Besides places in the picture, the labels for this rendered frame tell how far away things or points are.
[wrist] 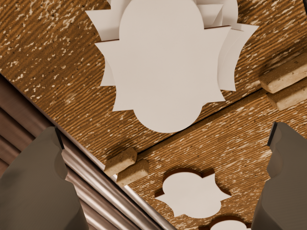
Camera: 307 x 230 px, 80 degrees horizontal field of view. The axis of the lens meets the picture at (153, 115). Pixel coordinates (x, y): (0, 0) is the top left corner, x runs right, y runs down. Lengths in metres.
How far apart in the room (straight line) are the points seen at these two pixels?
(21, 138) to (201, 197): 0.35
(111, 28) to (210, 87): 0.11
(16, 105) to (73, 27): 0.17
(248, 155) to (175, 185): 0.14
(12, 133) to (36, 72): 0.15
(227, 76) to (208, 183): 0.20
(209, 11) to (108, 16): 0.09
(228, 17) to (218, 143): 0.19
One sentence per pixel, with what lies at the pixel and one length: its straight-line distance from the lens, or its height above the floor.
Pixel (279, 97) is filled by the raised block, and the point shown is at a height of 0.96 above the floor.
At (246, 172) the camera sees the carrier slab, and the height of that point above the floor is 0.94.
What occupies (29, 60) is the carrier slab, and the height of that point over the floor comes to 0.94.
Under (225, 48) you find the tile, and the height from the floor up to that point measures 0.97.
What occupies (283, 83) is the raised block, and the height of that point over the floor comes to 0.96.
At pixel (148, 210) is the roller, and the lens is 0.48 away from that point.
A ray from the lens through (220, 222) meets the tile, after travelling 0.47.
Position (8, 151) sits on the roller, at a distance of 0.45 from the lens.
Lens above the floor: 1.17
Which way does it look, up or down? 60 degrees down
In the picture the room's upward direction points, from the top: 177 degrees counter-clockwise
